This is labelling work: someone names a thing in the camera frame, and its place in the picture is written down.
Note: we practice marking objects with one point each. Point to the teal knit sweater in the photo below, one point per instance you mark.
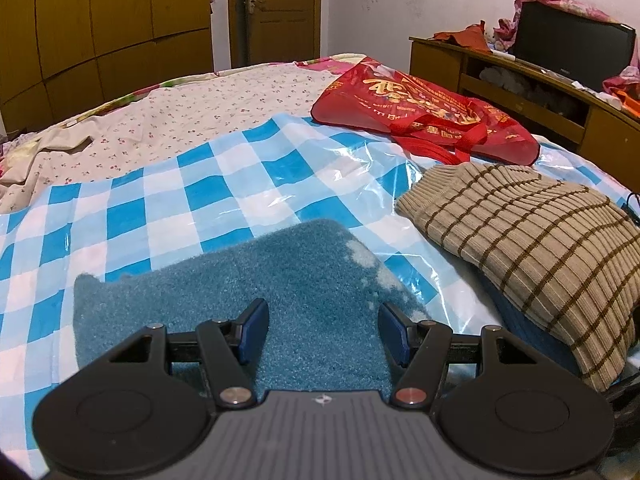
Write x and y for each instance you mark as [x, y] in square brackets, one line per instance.
[322, 286]

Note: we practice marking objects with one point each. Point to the blue folded knit garment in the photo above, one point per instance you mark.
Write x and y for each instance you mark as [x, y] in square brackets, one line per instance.
[521, 326]

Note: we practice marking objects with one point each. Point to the brown wooden door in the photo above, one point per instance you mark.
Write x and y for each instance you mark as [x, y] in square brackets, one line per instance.
[263, 31]

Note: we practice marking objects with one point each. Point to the wooden tv cabinet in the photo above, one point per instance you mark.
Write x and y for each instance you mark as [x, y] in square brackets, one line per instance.
[543, 103]

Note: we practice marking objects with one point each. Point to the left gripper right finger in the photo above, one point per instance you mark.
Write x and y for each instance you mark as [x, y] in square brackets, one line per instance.
[420, 349]

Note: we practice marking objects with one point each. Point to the pink cloth over television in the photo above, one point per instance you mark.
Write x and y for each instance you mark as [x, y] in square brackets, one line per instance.
[625, 85]

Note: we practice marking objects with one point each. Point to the black television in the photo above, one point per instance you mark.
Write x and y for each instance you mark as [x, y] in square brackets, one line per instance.
[578, 48]

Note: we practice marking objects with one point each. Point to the blue white checkered plastic sheet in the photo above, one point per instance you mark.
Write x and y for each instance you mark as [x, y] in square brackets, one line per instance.
[143, 410]

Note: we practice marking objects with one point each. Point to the brown wooden wardrobe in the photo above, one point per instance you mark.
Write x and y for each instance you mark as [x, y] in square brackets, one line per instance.
[62, 57]

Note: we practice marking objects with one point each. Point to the floral white bed sheet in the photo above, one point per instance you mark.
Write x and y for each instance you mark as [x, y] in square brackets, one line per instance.
[160, 122]

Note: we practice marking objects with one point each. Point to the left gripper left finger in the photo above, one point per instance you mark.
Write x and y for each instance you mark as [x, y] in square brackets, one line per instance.
[227, 348]

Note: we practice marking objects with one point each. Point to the red plastic shopping bag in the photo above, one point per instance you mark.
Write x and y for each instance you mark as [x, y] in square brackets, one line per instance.
[423, 118]

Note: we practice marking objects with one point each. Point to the orange cloth on cabinet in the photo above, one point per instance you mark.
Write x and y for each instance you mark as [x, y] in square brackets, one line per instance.
[472, 38]

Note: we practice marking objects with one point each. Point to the beige brown striped folded sweater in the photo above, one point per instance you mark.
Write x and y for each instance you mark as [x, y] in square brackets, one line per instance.
[563, 254]

